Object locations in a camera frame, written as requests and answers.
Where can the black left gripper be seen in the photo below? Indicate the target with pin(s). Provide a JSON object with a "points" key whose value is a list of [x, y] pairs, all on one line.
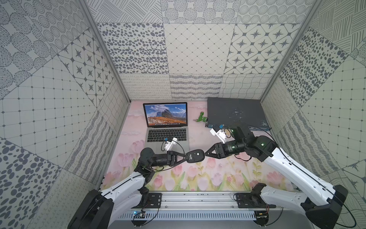
{"points": [[173, 157]]}

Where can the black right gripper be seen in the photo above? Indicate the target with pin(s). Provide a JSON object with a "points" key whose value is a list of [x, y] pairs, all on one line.
{"points": [[219, 148]]}

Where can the black wireless mouse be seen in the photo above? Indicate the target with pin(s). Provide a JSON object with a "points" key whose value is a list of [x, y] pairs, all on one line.
{"points": [[195, 156]]}

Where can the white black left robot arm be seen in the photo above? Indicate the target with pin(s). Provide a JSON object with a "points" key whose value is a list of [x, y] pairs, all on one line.
{"points": [[100, 208]]}

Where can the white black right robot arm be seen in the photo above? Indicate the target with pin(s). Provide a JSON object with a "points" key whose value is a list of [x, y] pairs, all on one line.
{"points": [[320, 201]]}

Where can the silver open laptop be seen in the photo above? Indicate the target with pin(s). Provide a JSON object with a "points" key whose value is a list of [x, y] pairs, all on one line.
{"points": [[166, 120]]}

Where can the green crimping tool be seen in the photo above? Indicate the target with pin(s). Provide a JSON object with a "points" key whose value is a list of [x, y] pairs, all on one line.
{"points": [[201, 118]]}

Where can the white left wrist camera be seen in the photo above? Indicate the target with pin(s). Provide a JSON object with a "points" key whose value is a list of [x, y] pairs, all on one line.
{"points": [[170, 142]]}

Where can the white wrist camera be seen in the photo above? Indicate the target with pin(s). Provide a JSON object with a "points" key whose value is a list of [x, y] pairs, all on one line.
{"points": [[219, 131], [170, 142]]}

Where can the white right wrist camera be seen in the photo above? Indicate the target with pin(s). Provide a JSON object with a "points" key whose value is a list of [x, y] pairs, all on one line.
{"points": [[219, 131]]}

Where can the dark grey network switch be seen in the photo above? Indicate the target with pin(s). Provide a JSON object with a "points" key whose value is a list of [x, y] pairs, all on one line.
{"points": [[231, 112]]}

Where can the aluminium mounting rail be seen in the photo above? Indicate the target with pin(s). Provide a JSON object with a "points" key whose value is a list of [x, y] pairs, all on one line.
{"points": [[223, 201]]}

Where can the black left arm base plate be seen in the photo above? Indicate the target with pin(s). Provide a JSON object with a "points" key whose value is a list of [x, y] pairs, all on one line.
{"points": [[150, 201]]}

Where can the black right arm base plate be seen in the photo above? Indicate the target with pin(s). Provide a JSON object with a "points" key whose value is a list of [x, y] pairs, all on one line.
{"points": [[250, 201]]}

